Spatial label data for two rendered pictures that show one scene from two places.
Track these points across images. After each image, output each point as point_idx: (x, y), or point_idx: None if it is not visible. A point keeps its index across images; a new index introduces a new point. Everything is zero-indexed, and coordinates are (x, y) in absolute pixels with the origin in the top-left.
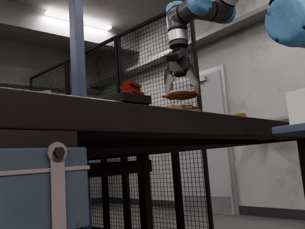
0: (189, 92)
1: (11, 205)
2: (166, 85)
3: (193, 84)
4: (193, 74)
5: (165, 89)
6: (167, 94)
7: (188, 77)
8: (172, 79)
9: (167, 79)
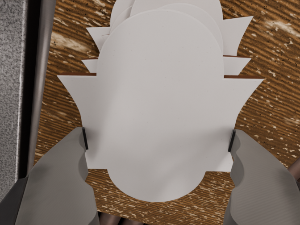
0: (93, 74)
1: None
2: (273, 166)
3: (68, 147)
4: (21, 205)
5: (264, 148)
6: (227, 78)
7: (81, 195)
8: (238, 199)
9: (297, 212)
